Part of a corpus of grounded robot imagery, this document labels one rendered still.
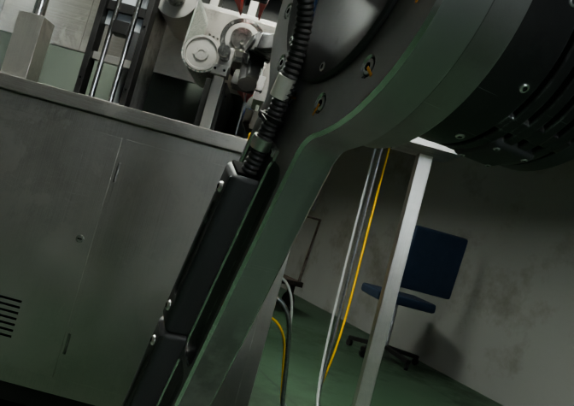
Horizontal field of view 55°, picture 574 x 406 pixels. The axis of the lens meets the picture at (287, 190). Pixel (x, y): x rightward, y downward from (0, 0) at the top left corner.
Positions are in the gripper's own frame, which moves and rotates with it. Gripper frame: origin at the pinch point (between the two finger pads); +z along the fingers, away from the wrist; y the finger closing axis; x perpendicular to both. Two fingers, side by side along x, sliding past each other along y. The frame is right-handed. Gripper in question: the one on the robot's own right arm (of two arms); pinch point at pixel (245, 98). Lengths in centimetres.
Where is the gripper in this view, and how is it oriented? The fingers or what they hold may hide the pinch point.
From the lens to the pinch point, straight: 184.6
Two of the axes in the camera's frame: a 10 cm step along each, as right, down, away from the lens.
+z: -1.6, 5.3, 8.3
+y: 9.6, 2.6, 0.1
